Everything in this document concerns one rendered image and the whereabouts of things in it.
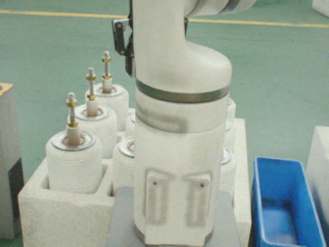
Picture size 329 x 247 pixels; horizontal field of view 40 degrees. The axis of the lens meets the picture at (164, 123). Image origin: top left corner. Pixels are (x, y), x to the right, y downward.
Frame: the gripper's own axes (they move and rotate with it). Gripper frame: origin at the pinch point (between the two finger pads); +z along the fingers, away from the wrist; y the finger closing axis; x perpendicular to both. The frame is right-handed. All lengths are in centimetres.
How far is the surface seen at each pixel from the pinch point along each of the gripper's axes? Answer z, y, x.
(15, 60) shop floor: 34, 12, -120
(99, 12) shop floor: 34, -49, -200
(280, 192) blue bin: 32.4, -31.8, 4.9
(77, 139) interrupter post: 9.8, 15.2, 4.8
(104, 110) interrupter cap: 10.0, 7.0, -6.1
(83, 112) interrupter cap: 10.4, 10.9, -7.0
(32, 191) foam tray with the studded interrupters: 17.5, 23.7, 6.3
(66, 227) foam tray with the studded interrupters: 23.1, 19.1, 10.6
